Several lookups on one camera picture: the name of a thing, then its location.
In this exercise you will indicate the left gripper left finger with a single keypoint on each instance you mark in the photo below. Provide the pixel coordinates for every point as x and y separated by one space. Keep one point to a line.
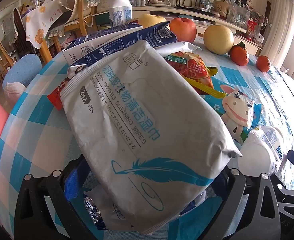
44 207

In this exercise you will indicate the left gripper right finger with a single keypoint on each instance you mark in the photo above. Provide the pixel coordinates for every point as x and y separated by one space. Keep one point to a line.
249 209

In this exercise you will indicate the cow cartoon wipes pack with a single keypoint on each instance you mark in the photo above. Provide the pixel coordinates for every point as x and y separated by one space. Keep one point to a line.
240 111

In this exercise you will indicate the white cleaning wipes pack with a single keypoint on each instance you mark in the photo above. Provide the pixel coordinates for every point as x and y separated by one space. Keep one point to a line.
152 142

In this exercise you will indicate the red yellow snack wrapper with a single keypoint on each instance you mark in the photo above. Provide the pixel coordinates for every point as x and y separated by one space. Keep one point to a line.
193 69

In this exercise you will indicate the white milk carton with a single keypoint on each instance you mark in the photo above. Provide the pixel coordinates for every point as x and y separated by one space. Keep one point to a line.
83 45

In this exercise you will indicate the dark blue milk carton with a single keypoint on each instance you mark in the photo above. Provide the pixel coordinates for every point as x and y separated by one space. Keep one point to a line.
157 35

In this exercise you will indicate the white magic day pouch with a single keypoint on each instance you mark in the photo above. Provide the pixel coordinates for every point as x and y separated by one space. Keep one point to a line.
262 152

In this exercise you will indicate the red milk tea bag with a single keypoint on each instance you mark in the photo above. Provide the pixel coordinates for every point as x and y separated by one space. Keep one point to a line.
54 97

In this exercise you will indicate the checkered blue tablecloth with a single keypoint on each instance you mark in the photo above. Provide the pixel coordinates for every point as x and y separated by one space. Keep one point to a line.
37 138

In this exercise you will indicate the white cushioned seat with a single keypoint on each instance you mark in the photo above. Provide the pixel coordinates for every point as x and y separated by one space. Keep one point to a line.
13 91

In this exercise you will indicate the small tangerine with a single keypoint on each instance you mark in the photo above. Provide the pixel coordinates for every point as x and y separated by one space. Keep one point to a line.
263 63

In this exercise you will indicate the blue cushioned stool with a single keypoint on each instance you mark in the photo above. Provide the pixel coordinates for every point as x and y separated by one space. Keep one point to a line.
24 70

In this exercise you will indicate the tangerine with leaf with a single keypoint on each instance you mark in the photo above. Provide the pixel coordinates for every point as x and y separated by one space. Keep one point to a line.
239 55

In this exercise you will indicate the yellow pear right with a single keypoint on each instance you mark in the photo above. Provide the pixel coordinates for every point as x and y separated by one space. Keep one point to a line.
218 39

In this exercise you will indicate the yellow pear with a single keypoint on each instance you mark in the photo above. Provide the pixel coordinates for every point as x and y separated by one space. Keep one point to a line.
148 20
218 39

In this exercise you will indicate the dining table orange cloth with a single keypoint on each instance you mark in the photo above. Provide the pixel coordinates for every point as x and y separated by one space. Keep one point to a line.
37 24

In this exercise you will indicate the red apple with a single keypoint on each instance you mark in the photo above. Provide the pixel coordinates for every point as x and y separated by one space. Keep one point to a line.
184 29

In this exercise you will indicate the wooden chair with cover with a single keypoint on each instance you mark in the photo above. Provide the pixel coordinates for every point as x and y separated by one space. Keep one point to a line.
78 14

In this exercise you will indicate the yellow pear left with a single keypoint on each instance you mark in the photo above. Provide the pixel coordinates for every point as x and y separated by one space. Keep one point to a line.
148 20

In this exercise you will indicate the white plastic bottle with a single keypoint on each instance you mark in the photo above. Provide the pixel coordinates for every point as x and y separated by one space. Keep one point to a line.
119 11

